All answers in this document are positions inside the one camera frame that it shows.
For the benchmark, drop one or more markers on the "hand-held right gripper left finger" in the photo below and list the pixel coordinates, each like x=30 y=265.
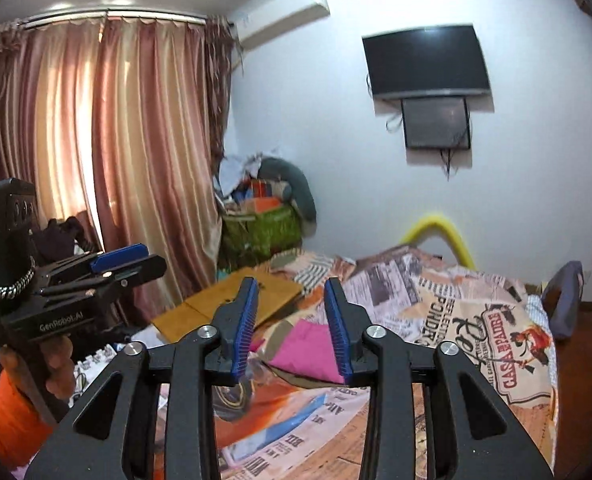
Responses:
x=246 y=330

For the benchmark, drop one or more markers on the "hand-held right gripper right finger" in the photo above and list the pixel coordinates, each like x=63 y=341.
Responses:
x=337 y=330

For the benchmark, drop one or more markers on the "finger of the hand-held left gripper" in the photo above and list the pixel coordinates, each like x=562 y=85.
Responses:
x=146 y=267
x=118 y=257

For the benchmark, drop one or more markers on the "pink pants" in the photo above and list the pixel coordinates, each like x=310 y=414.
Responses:
x=301 y=350

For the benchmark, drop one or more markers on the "person's left hand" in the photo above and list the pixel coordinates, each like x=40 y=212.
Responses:
x=58 y=365

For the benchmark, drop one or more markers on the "dark clothes pile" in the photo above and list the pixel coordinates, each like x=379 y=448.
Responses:
x=61 y=240

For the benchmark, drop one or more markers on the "green patterned bag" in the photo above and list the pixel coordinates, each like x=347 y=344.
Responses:
x=261 y=232

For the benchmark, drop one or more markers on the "printed blanket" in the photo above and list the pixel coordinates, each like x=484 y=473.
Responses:
x=426 y=285

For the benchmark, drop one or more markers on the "pink striped curtain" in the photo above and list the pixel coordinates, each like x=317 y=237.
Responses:
x=141 y=135

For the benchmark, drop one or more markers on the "orange box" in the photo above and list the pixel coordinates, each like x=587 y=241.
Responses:
x=266 y=205

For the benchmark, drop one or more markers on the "white crumpled wrapping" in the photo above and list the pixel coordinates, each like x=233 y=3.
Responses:
x=238 y=170

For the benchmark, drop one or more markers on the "grey pillow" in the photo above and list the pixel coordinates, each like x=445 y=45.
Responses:
x=301 y=190

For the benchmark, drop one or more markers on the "yellow foam tube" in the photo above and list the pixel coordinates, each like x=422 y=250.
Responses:
x=436 y=220

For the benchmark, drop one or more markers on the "blue-grey bag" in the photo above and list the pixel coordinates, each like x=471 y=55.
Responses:
x=566 y=295

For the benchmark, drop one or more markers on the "curtain rod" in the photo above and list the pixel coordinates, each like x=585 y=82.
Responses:
x=126 y=14

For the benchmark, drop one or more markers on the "white air conditioner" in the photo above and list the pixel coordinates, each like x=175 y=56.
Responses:
x=286 y=15

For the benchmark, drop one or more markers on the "black framed wall panel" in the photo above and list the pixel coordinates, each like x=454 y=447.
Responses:
x=436 y=122

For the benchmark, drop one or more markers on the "black wall television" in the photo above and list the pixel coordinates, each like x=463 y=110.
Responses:
x=426 y=60

